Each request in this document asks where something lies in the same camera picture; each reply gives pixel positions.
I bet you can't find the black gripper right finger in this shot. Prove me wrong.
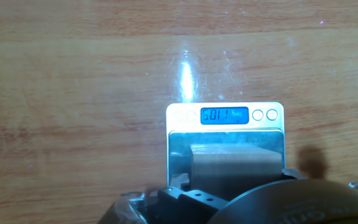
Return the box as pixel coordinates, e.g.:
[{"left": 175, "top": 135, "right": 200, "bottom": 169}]
[{"left": 281, "top": 167, "right": 306, "bottom": 181}]

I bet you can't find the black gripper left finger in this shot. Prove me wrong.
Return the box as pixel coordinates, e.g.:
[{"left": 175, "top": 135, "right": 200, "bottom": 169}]
[{"left": 147, "top": 172, "right": 229, "bottom": 224}]

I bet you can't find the pale wooden cube block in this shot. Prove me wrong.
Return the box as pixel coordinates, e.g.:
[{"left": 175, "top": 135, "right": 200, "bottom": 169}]
[{"left": 190, "top": 144, "right": 284, "bottom": 202}]

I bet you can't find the small silver digital scale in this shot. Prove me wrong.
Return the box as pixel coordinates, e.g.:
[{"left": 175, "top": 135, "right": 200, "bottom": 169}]
[{"left": 165, "top": 101, "right": 287, "bottom": 188}]

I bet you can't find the glossy wood-pattern mat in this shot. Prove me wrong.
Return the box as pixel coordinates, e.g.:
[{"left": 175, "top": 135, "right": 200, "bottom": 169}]
[{"left": 0, "top": 0, "right": 358, "bottom": 224}]

